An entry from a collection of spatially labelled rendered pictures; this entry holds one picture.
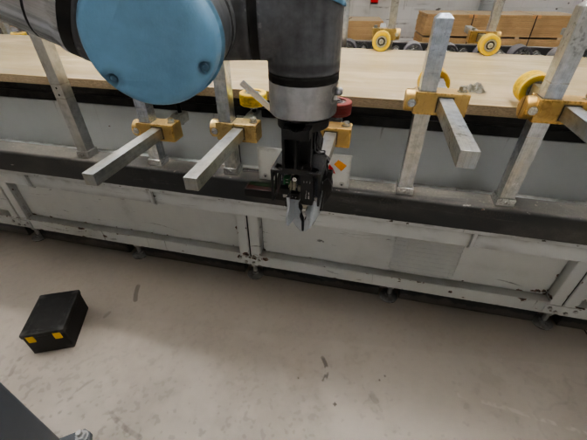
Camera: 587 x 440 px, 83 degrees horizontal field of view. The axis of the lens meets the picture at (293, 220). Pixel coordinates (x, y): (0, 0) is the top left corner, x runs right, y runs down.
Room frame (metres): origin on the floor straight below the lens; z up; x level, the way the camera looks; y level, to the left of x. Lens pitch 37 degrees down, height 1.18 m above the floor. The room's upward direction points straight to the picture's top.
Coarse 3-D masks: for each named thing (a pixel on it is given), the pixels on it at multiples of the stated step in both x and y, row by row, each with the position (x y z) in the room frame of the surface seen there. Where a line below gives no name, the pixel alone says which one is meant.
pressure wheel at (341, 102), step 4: (340, 100) 0.91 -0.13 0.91; (344, 100) 0.91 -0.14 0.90; (348, 100) 0.91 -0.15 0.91; (340, 104) 0.88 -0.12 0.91; (344, 104) 0.88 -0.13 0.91; (348, 104) 0.88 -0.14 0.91; (336, 108) 0.87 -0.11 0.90; (340, 108) 0.87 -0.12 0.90; (344, 108) 0.87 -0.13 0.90; (348, 108) 0.88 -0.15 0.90; (336, 112) 0.87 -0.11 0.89; (340, 112) 0.87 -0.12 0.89; (344, 112) 0.87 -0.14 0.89; (348, 112) 0.88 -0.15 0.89; (332, 116) 0.87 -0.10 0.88; (336, 116) 0.87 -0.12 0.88; (340, 116) 0.87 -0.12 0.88; (344, 116) 0.87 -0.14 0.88
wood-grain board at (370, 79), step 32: (0, 64) 1.39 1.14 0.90; (32, 64) 1.39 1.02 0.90; (64, 64) 1.39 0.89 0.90; (256, 64) 1.39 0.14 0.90; (352, 64) 1.39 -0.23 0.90; (384, 64) 1.39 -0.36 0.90; (416, 64) 1.39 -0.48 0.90; (448, 64) 1.39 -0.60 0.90; (480, 64) 1.39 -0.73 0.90; (512, 64) 1.39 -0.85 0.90; (544, 64) 1.39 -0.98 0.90; (352, 96) 0.97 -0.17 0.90; (384, 96) 0.97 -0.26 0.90; (480, 96) 0.97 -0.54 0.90; (512, 96) 0.97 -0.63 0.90
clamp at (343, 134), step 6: (330, 126) 0.82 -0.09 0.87; (336, 126) 0.82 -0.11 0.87; (324, 132) 0.81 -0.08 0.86; (336, 132) 0.80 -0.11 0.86; (342, 132) 0.80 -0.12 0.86; (348, 132) 0.79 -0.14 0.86; (336, 138) 0.80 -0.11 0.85; (342, 138) 0.79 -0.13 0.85; (348, 138) 0.79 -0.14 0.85; (336, 144) 0.80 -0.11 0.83; (342, 144) 0.79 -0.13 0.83; (348, 144) 0.79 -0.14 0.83
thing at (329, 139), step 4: (332, 120) 0.88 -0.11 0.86; (336, 120) 0.88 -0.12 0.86; (340, 120) 0.88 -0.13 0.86; (328, 132) 0.80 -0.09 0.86; (324, 136) 0.77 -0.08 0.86; (328, 136) 0.77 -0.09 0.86; (332, 136) 0.77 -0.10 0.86; (324, 140) 0.75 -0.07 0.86; (328, 140) 0.75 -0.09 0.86; (332, 140) 0.75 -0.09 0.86; (324, 144) 0.73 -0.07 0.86; (328, 144) 0.73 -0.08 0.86; (332, 144) 0.73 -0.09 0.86; (324, 148) 0.70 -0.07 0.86; (328, 148) 0.70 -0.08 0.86; (332, 148) 0.72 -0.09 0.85; (328, 152) 0.68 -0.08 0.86; (332, 152) 0.73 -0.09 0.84; (328, 156) 0.66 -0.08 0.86; (328, 164) 0.67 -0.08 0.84
